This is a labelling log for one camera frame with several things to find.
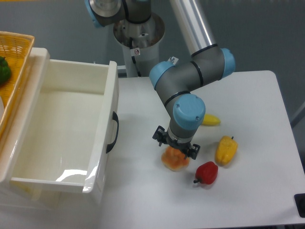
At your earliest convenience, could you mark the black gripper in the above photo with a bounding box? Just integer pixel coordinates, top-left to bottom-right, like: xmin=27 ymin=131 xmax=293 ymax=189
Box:
xmin=152 ymin=126 xmax=200 ymax=160

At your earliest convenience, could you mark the round orange bread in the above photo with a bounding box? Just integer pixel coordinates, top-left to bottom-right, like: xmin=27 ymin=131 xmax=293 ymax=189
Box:
xmin=161 ymin=146 xmax=190 ymax=172

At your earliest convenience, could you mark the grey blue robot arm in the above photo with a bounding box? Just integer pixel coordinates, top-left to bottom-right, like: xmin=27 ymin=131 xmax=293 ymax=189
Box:
xmin=85 ymin=0 xmax=235 ymax=159

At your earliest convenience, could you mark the red bell pepper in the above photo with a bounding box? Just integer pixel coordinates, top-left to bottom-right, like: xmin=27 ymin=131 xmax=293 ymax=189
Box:
xmin=193 ymin=161 xmax=218 ymax=185

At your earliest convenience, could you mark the yellow banana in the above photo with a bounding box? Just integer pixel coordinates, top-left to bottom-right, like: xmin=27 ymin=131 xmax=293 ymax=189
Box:
xmin=202 ymin=114 xmax=221 ymax=126

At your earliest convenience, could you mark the yellow bell pepper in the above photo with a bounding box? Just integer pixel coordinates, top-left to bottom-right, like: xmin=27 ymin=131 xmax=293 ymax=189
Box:
xmin=215 ymin=135 xmax=238 ymax=166

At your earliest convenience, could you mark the white open drawer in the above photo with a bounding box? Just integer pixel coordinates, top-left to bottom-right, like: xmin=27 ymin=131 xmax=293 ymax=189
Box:
xmin=10 ymin=60 xmax=119 ymax=204

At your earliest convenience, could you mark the black object at edge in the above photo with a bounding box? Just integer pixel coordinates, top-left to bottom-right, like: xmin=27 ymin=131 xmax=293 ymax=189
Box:
xmin=294 ymin=193 xmax=305 ymax=218

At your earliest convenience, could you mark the green bell pepper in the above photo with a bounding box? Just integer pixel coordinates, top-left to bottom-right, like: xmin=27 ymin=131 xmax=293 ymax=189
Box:
xmin=0 ymin=56 xmax=11 ymax=84

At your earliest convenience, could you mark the yellow woven basket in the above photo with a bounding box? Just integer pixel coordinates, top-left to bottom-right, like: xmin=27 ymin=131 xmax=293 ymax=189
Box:
xmin=0 ymin=31 xmax=35 ymax=135

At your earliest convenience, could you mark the black drawer handle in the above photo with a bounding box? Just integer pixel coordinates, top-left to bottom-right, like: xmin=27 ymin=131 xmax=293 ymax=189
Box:
xmin=106 ymin=111 xmax=120 ymax=154

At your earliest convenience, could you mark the white bracket behind table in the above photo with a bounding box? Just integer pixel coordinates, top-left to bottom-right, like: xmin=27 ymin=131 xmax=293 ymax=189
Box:
xmin=168 ymin=56 xmax=179 ymax=65

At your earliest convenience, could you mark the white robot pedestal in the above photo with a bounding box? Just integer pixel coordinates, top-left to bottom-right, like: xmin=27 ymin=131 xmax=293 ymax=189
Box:
xmin=113 ymin=13 xmax=165 ymax=77

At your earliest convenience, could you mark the black cable on pedestal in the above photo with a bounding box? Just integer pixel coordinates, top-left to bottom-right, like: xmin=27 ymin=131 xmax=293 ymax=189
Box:
xmin=129 ymin=37 xmax=142 ymax=77

